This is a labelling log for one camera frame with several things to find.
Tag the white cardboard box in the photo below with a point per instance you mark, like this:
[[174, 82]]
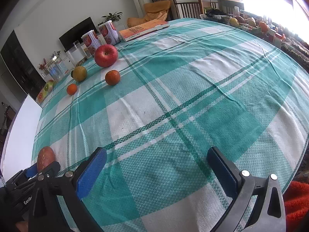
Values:
[[19, 142]]

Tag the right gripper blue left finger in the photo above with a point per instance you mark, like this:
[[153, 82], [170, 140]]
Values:
[[45, 212]]

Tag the clear jar gold lid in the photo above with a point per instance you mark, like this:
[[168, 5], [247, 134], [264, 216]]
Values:
[[56, 68]]

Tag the teal white plaid tablecloth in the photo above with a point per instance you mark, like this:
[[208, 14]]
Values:
[[183, 89]]

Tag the orange book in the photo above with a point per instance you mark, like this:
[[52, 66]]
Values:
[[143, 29]]

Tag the red flower vase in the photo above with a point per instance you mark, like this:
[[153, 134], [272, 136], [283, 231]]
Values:
[[43, 68]]

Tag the brown mango-shaped fruit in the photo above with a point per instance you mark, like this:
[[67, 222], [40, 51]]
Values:
[[45, 157]]

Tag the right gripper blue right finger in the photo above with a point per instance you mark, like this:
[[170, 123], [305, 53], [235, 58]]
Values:
[[268, 213]]

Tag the dark wooden chair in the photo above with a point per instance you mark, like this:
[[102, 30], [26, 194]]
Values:
[[189, 8]]

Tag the black television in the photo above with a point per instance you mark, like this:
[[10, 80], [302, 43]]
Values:
[[76, 33]]

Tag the red apple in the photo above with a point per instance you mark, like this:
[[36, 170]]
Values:
[[106, 55]]

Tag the large orange tangerine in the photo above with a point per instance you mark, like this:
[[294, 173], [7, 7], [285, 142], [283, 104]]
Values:
[[112, 77]]

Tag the fruit print tissue pack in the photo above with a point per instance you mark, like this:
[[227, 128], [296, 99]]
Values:
[[45, 91]]

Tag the wooden side table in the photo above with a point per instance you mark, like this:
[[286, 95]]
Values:
[[226, 6]]

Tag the small orange tangerine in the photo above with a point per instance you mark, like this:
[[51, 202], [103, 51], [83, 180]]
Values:
[[71, 89]]

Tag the orange lounge chair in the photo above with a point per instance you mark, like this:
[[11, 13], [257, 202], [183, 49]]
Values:
[[156, 10]]

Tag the green potted plant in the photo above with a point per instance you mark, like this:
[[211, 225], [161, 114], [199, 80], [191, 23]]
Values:
[[113, 17]]

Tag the clear jar black lid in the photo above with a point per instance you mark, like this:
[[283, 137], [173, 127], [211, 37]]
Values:
[[76, 54]]

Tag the right red white can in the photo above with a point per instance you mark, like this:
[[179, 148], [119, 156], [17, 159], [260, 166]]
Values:
[[109, 33]]

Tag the red white can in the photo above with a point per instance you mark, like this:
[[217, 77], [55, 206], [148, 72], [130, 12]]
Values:
[[91, 41], [109, 33]]

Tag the yellow-green pear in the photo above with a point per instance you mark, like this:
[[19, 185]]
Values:
[[79, 73]]

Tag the left red white can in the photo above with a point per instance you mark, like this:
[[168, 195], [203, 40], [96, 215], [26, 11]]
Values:
[[91, 41]]

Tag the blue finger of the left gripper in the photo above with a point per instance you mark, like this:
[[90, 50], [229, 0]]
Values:
[[31, 171], [51, 170]]

